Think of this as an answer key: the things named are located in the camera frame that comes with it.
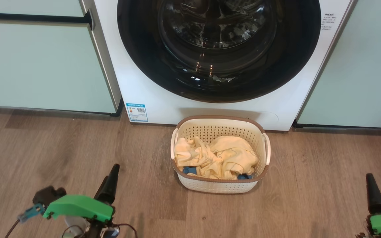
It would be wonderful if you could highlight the teal cable connector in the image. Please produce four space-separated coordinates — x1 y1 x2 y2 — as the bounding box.
18 203 46 223

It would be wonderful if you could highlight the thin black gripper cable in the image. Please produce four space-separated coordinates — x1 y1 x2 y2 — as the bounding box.
111 223 138 238

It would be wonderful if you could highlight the white perforated laundry basket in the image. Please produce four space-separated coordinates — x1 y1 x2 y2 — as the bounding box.
170 115 271 194

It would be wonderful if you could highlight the pale green plain cabinet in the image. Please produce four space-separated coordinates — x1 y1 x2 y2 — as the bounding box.
292 0 381 129

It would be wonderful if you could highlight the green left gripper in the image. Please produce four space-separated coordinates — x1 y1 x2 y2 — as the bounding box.
43 164 120 223

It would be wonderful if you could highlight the cream garment with blue print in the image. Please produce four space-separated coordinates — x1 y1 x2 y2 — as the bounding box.
174 136 259 180

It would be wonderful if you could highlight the round drain filter cover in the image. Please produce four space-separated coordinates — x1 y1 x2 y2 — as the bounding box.
249 110 279 124

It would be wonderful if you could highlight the pale green cabinet with handle rail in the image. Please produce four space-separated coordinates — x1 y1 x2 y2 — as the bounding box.
0 0 124 117

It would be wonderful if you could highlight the washing machine glass door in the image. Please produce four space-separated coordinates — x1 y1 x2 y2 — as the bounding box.
117 0 321 103

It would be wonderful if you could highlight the white front-load washing machine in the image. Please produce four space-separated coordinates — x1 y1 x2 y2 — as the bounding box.
93 0 358 132

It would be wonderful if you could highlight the black cabinet handle rail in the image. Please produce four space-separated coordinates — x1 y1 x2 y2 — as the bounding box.
0 9 94 31

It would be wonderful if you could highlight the thin black camera cable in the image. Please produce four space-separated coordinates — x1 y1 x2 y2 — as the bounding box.
4 219 21 238

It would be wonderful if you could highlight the blue energy label sticker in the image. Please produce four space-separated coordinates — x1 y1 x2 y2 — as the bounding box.
126 103 148 122

